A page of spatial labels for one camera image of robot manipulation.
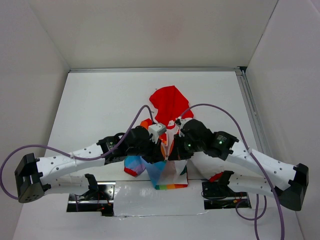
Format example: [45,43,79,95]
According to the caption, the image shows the white tape sheet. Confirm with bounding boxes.
[113,180,207,217]

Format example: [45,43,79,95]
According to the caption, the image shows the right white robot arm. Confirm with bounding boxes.
[169,118,309,211]

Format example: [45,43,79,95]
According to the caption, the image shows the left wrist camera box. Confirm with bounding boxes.
[148,123,167,143]

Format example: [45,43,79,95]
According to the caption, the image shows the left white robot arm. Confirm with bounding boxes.
[14,123,167,204]

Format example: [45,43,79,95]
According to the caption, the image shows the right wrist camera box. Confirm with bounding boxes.
[175,116,184,127]

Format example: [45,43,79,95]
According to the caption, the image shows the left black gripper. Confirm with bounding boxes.
[127,134,165,164]

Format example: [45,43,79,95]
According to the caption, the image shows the rainbow striped kids jacket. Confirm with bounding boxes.
[124,85,197,190]

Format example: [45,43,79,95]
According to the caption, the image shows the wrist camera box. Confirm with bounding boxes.
[175,116,184,127]
[148,123,167,143]

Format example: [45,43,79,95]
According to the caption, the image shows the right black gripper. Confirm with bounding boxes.
[168,132,205,160]

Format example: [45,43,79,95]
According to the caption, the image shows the metal base rail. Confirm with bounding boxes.
[66,180,251,217]

